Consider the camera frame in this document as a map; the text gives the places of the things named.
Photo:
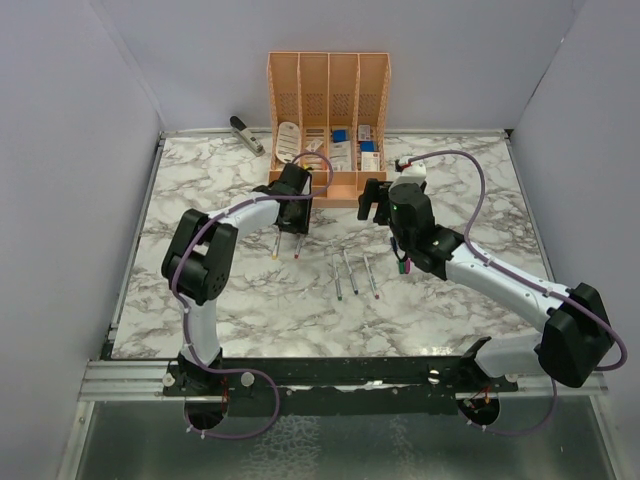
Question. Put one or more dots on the green tipped white pen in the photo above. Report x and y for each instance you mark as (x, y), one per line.
(336, 277)

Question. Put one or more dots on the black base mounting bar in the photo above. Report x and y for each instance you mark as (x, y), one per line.
(329, 386)

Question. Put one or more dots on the grey black stapler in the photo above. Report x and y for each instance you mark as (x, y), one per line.
(245, 136)

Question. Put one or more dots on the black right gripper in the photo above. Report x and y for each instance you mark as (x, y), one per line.
(374, 187)

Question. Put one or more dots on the white red labelled box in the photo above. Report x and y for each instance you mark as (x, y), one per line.
(370, 161)

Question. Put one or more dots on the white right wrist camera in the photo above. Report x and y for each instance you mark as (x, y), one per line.
(411, 172)

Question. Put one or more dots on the peach plastic desk organizer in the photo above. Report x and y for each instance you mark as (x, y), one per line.
(322, 91)

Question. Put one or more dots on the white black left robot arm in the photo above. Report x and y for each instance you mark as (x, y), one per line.
(198, 261)

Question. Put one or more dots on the blue tipped white pen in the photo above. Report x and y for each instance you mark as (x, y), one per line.
(350, 271)

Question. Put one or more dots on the red white pen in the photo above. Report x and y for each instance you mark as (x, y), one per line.
(299, 243)

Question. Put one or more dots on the pink tipped white pen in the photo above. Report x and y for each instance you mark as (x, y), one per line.
(371, 277)

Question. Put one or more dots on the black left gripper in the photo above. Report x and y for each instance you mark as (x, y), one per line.
(301, 226)

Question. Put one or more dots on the blue small box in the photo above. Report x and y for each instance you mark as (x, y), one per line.
(339, 135)

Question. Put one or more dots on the white oval label card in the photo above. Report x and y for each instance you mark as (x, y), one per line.
(287, 143)

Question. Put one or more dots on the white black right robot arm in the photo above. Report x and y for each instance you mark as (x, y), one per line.
(570, 337)

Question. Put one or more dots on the yellow white pen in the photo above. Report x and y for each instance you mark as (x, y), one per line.
(276, 247)

